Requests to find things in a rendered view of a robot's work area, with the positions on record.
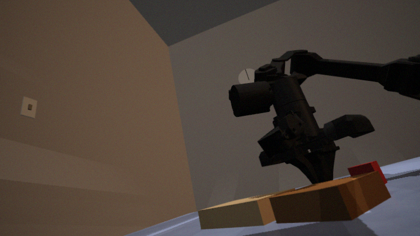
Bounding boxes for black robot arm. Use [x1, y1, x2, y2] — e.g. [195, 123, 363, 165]
[229, 50, 420, 158]

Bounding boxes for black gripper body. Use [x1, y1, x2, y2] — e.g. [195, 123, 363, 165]
[259, 100, 375, 167]

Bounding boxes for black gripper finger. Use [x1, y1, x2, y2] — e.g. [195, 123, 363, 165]
[284, 156, 319, 184]
[304, 146, 340, 183]

